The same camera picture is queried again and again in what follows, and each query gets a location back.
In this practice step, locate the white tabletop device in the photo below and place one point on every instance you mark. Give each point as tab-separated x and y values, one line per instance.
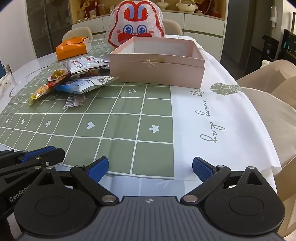
4	81

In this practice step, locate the red snack packet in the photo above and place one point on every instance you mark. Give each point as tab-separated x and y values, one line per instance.
46	89

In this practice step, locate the blue white snack packet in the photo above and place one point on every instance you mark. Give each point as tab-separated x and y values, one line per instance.
85	84

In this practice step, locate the green checked tablecloth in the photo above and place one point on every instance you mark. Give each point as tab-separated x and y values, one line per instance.
150	111

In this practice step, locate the white sideboard cabinet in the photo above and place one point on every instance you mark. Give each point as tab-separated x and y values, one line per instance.
198	23

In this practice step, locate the small clear snack packet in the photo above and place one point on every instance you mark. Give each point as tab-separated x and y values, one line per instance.
74	101

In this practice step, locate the open cardboard carton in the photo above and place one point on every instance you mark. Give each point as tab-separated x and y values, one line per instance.
266	74

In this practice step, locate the black appliance with display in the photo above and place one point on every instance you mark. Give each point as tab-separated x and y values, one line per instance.
288	45

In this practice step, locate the clear glass turntable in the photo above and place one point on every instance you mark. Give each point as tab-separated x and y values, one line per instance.
27	78

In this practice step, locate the yellow orange snack packet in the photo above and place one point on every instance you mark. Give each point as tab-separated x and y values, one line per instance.
94	73

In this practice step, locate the dark glass cabinet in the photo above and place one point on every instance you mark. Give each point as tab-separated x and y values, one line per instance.
46	25

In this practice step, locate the green olive snack packet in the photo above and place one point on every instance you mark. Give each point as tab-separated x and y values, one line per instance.
57	74

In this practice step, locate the white red-print snack packet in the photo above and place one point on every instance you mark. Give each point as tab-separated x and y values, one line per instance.
84	63

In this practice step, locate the white vase ornament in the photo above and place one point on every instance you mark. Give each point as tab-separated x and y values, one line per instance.
161	4

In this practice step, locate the beige chair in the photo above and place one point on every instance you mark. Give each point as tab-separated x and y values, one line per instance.
77	33
172	26
277	129

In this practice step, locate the pink cardboard box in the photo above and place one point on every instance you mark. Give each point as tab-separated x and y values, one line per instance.
157	67

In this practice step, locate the white wall dispenser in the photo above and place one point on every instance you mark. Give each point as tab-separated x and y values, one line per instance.
273	16

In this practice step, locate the orange carton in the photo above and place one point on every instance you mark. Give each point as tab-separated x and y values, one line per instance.
70	49

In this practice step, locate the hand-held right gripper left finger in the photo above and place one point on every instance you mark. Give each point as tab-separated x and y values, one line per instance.
99	168

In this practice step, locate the rabbit face snack bag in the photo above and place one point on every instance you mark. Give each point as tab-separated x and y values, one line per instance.
136	25

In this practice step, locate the white teapot ornament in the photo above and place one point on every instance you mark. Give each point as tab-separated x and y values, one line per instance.
187	5

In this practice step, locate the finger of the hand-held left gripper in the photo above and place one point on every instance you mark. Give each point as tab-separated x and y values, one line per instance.
38	153
53	156

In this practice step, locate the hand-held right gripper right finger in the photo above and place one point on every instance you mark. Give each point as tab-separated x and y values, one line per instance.
202	170

